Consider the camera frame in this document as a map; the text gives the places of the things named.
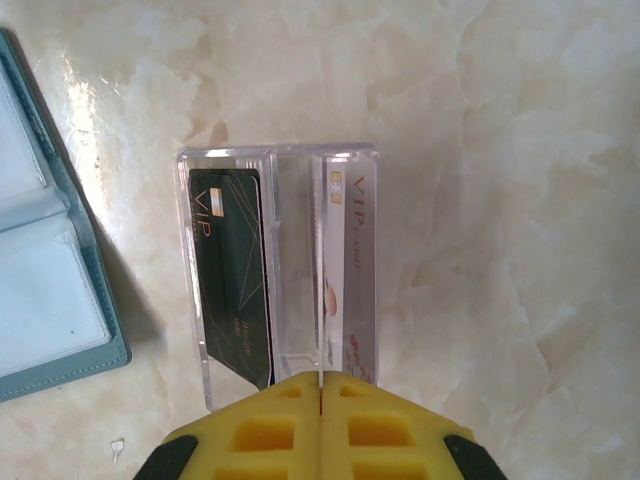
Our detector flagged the teal leather card holder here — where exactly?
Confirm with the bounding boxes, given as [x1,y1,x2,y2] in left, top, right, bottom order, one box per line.
[0,27,134,405]

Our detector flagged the white VIP card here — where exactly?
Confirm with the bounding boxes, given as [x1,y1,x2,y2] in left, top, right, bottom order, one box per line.
[305,158,380,389]

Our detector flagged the black VIP card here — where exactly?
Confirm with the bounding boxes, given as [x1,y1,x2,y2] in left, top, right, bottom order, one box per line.
[188,168,275,392]

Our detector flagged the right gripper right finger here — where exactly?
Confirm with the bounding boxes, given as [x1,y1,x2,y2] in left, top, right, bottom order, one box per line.
[320,372,511,480]

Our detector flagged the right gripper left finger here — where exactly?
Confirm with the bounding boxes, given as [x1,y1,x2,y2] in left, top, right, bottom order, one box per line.
[133,370,321,480]

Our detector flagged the clear acrylic card stand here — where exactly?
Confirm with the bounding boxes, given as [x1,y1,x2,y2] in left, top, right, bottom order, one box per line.
[173,141,383,415]

